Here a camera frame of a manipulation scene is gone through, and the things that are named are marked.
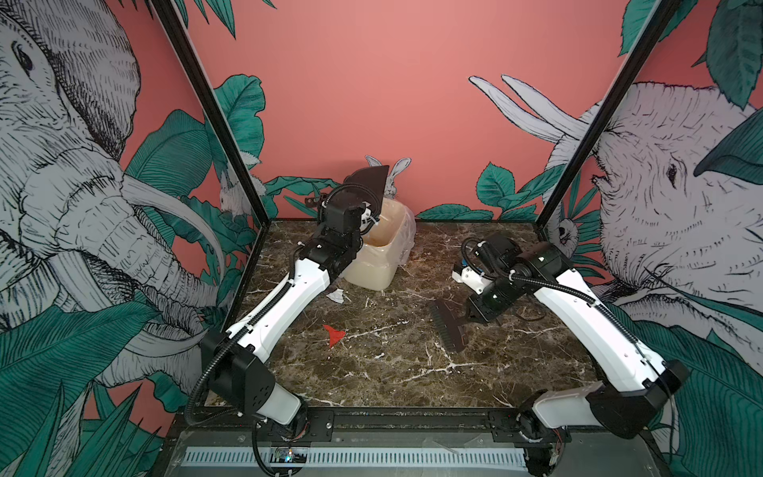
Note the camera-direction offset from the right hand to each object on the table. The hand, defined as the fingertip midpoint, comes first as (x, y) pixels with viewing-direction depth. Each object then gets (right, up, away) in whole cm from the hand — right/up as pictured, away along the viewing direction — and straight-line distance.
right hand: (468, 311), depth 69 cm
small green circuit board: (-43, -35, +1) cm, 56 cm away
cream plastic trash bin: (-32, +5, +29) cm, 44 cm away
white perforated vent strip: (-26, -36, +1) cm, 44 cm away
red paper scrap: (-36, -12, +22) cm, 44 cm away
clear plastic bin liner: (-19, +17, +11) cm, 28 cm away
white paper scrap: (-37, -1, +29) cm, 47 cm away
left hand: (-37, +29, +1) cm, 47 cm away
